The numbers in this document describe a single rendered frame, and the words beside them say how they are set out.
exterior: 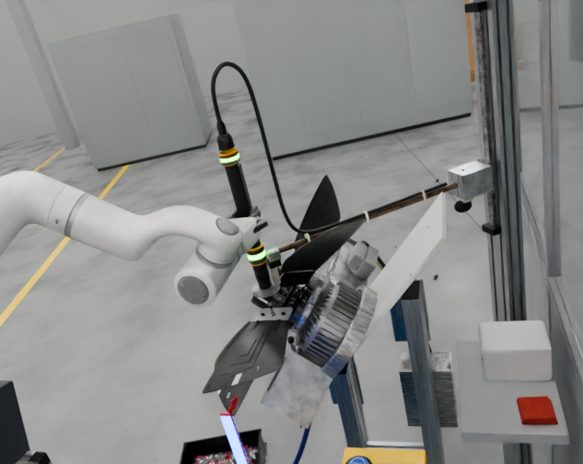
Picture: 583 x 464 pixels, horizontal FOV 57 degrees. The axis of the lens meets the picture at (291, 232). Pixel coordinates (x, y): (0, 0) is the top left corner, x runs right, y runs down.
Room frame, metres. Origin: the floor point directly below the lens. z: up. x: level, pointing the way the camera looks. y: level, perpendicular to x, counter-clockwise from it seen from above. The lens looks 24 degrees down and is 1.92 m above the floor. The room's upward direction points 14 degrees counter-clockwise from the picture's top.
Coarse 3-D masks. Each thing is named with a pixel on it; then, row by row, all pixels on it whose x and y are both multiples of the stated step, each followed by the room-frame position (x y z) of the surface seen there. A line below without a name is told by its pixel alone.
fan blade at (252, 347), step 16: (256, 320) 1.15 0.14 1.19; (272, 320) 1.13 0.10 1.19; (288, 320) 1.12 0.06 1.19; (240, 336) 1.11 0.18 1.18; (256, 336) 1.08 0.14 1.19; (272, 336) 1.06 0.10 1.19; (240, 352) 1.04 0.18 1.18; (256, 352) 1.02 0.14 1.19; (272, 352) 0.99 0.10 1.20; (224, 368) 1.01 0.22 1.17; (240, 368) 0.98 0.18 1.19; (272, 368) 0.92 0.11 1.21; (208, 384) 1.00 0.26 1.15; (224, 384) 0.95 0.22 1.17
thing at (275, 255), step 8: (272, 248) 1.19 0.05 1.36; (272, 256) 1.16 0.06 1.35; (280, 256) 1.17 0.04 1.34; (272, 264) 1.16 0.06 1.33; (280, 264) 1.16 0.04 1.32; (272, 272) 1.16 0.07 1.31; (272, 280) 1.17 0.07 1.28; (256, 288) 1.17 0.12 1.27; (272, 288) 1.15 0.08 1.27; (256, 296) 1.14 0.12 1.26; (264, 296) 1.13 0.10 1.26
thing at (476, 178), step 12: (456, 168) 1.35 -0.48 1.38; (468, 168) 1.33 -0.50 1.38; (480, 168) 1.31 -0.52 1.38; (492, 168) 1.32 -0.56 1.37; (456, 180) 1.32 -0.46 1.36; (468, 180) 1.29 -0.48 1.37; (480, 180) 1.30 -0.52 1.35; (492, 180) 1.31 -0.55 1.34; (456, 192) 1.32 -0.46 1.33; (468, 192) 1.29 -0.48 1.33; (480, 192) 1.30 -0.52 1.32
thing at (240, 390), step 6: (246, 324) 1.29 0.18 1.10; (240, 330) 1.29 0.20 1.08; (234, 336) 1.31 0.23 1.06; (228, 342) 1.32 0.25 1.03; (228, 348) 1.30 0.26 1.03; (222, 354) 1.32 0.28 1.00; (216, 360) 1.33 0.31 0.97; (240, 384) 1.19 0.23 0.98; (246, 384) 1.17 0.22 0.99; (222, 390) 1.22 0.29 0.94; (234, 390) 1.19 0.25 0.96; (240, 390) 1.17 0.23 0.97; (246, 390) 1.16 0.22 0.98; (222, 396) 1.21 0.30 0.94; (234, 396) 1.18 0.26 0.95; (240, 396) 1.16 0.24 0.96; (222, 402) 1.19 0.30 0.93; (228, 402) 1.17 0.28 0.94; (240, 402) 1.15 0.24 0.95; (228, 408) 1.16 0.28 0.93; (234, 414) 1.13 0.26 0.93
